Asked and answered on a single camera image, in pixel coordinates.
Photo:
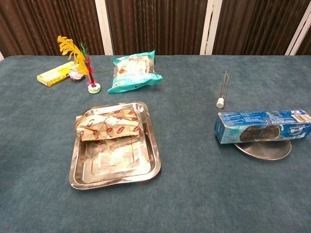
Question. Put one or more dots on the gold red snack bag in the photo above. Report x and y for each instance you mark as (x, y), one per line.
(107, 126)

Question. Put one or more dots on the blue cookie box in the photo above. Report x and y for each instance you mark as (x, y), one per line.
(257, 123)

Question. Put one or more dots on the teal white snack bag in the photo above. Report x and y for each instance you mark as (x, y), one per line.
(133, 72)

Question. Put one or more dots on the rectangular stainless steel tray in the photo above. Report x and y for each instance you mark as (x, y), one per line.
(116, 162)

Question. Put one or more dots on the colourful feather shuttlecock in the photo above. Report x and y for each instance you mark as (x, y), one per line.
(93, 87)

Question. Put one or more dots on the glass test tube white cap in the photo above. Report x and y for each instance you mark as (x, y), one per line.
(223, 92)

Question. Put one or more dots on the pink artificial flower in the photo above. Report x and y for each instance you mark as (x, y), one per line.
(75, 74)

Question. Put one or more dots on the blue felt table mat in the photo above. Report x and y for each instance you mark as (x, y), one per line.
(194, 199)

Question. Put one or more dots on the dark brown partition panel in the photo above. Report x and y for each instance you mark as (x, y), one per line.
(306, 46)
(155, 24)
(255, 24)
(36, 24)

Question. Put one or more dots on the yellow rectangular box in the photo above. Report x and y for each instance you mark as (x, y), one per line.
(54, 75)

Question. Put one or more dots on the round stainless steel plate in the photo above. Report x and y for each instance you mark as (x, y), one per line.
(264, 151)

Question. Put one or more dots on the white partition post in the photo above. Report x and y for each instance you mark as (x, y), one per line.
(1, 56)
(104, 26)
(298, 34)
(210, 26)

